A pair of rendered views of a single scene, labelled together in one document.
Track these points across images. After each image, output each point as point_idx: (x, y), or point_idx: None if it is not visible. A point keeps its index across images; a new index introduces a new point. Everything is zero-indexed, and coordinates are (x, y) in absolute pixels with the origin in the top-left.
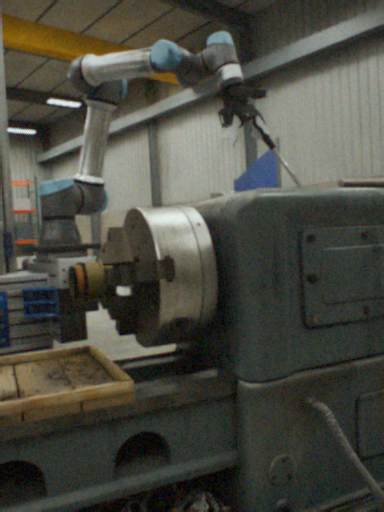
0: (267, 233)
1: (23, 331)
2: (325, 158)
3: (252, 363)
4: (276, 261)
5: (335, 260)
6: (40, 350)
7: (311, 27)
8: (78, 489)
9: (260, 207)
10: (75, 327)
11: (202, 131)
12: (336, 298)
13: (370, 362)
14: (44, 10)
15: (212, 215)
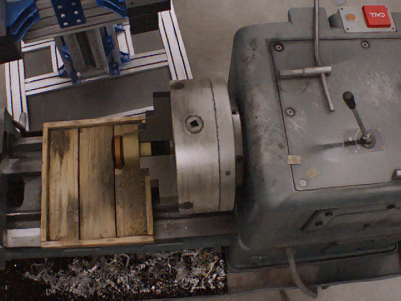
0: (279, 220)
1: (96, 12)
2: None
3: (246, 243)
4: (283, 226)
5: (348, 217)
6: (114, 22)
7: None
8: (119, 248)
9: (277, 214)
10: (145, 23)
11: None
12: (338, 226)
13: (353, 238)
14: None
15: (250, 153)
